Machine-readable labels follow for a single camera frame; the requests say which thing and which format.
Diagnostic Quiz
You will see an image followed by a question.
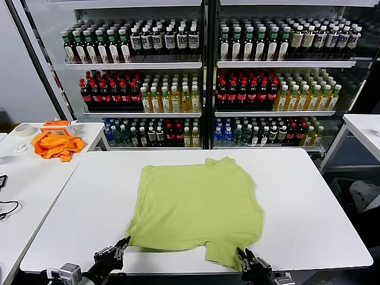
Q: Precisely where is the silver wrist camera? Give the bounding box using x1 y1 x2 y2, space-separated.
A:
273 272 295 285
58 262 83 285

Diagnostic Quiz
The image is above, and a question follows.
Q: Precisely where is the thin black table cable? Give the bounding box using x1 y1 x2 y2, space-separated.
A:
0 200 24 221

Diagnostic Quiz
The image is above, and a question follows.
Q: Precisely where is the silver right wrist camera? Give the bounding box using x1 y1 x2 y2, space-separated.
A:
273 272 295 285

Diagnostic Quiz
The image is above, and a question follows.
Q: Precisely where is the dark bottle white blue label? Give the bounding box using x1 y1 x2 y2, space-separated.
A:
313 26 327 55
176 26 189 56
325 26 338 55
337 26 350 55
164 26 177 56
151 26 163 56
188 26 200 56
129 26 142 56
141 26 153 56
349 26 363 54

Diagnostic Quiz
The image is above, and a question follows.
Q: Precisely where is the orange and white box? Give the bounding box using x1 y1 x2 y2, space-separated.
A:
40 119 78 136

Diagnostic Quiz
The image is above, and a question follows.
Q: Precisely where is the white side table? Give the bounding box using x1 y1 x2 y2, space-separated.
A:
0 121 111 155
319 113 380 175

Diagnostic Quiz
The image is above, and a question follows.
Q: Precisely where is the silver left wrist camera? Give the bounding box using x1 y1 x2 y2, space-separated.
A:
58 262 83 285

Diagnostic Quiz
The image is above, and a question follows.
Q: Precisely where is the yellow-green t-shirt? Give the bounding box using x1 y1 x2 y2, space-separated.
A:
126 156 265 273

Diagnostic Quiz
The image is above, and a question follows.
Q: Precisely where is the dark bottle beige label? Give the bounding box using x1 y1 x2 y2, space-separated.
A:
290 26 302 54
302 26 315 54

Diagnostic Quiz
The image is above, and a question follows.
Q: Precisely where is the grey fabric bundle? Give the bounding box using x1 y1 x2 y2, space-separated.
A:
349 179 380 214

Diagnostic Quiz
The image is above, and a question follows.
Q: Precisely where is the dark tea bottle green cap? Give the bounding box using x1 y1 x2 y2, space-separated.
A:
72 29 86 64
106 28 121 64
94 28 109 64
267 26 280 62
61 29 75 64
278 26 292 62
243 26 255 62
255 26 267 62
231 26 243 62
83 28 97 64
219 26 231 62
118 28 132 64

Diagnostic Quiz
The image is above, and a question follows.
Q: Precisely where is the white beverage shelf unit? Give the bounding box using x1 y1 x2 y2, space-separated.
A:
208 0 380 153
44 0 209 151

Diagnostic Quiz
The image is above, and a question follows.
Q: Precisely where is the black framed glass door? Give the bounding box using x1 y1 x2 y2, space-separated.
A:
4 0 75 122

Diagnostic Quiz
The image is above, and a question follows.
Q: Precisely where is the crumpled orange cloth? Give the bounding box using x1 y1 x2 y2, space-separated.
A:
31 132 86 163

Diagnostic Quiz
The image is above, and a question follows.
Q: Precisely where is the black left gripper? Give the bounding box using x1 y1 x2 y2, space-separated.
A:
93 235 132 273

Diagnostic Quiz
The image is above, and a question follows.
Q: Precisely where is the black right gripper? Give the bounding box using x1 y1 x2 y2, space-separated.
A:
236 246 273 283

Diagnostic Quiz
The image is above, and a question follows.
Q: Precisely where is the beige masking tape roll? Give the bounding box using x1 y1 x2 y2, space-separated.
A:
15 123 35 138

